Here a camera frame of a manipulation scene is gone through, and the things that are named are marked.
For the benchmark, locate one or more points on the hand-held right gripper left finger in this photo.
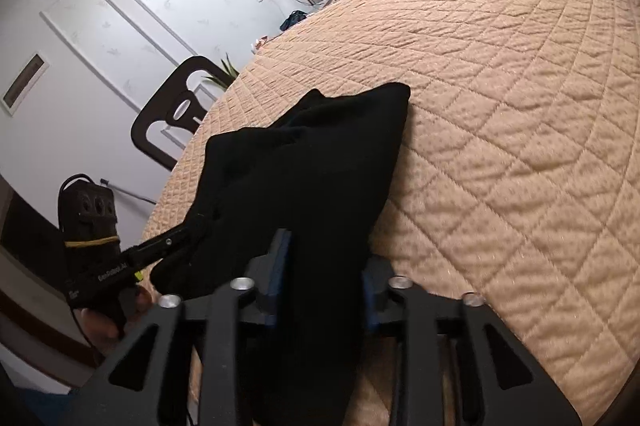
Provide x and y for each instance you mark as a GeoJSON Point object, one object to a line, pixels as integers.
{"type": "Point", "coordinates": [281, 266]}

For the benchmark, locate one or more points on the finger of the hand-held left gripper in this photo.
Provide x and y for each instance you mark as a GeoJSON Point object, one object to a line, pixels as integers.
{"type": "Point", "coordinates": [160, 246]}

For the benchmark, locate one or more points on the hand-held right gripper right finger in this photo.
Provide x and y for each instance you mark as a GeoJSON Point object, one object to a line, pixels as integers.
{"type": "Point", "coordinates": [372, 301]}

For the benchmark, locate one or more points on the black pants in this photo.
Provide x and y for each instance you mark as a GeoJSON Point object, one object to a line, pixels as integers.
{"type": "Point", "coordinates": [310, 165]}

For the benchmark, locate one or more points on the person's left hand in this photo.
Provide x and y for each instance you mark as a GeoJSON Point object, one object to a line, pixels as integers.
{"type": "Point", "coordinates": [100, 331]}

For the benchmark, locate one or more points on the thin metal rod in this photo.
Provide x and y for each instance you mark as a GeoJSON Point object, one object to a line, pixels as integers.
{"type": "Point", "coordinates": [127, 192]}

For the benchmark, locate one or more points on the dark wooden chair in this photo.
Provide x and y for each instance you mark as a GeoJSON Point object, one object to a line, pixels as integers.
{"type": "Point", "coordinates": [157, 115]}

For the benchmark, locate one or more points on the green potted plant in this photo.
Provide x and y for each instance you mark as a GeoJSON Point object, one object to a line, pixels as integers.
{"type": "Point", "coordinates": [222, 73]}

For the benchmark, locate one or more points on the peach quilted blanket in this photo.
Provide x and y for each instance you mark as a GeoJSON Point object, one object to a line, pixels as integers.
{"type": "Point", "coordinates": [500, 105]}

